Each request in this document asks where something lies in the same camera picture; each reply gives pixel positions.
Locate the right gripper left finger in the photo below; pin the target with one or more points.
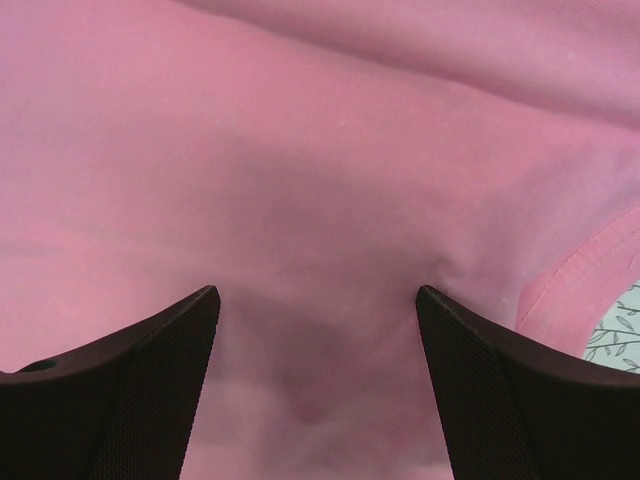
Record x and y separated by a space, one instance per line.
121 407

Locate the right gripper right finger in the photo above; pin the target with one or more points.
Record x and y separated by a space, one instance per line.
512 408

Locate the pink t shirt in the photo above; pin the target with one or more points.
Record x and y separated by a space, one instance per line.
318 162

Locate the floral patterned table mat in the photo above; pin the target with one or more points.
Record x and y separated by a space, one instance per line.
615 341

